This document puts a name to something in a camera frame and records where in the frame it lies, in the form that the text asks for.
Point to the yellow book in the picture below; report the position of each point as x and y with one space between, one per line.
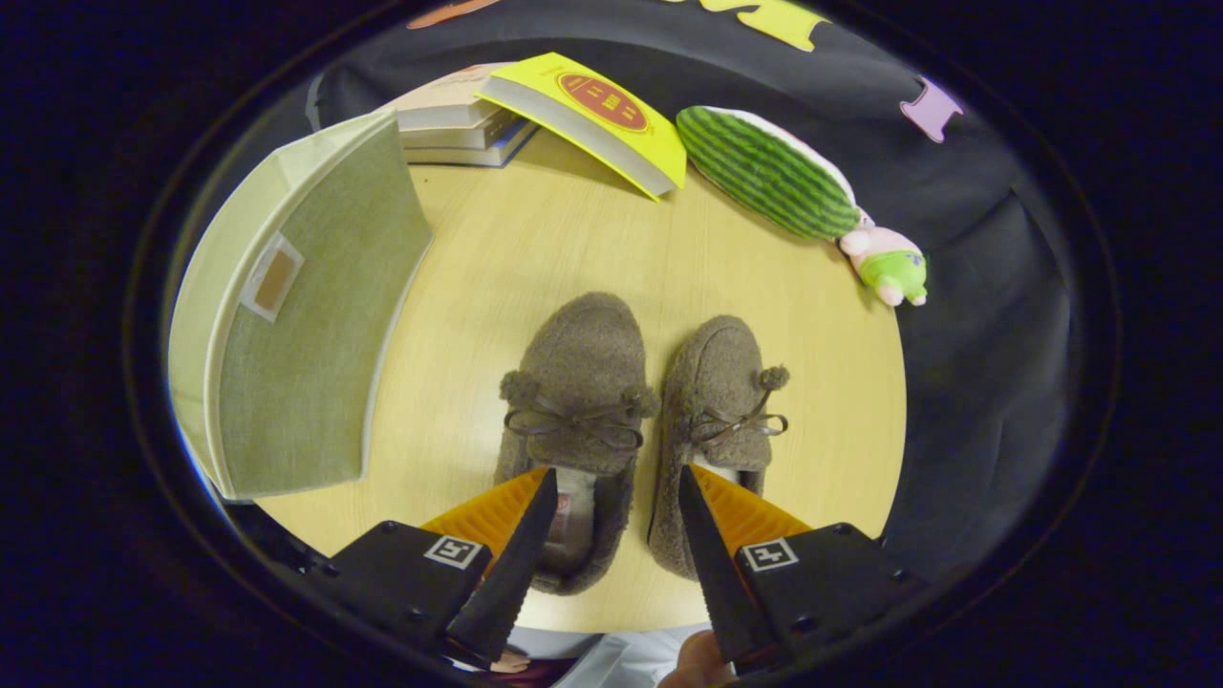
611 105

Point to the brown fuzzy shoe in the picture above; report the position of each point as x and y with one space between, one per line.
583 354
721 373

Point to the pink and green plush toy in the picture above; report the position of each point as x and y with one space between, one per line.
893 268

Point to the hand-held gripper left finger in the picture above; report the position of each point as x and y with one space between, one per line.
516 573

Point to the grey paperback book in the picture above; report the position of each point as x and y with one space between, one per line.
449 139

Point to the beige paperback book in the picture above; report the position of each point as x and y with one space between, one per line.
449 96

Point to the watermelon slice plush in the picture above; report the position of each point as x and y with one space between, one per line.
764 172

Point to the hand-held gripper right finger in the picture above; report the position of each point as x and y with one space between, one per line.
712 573

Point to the beige fabric storage box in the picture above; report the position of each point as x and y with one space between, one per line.
325 363

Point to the person's light clothing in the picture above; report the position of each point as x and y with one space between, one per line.
621 659

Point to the blue cover book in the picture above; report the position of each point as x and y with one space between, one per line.
487 156

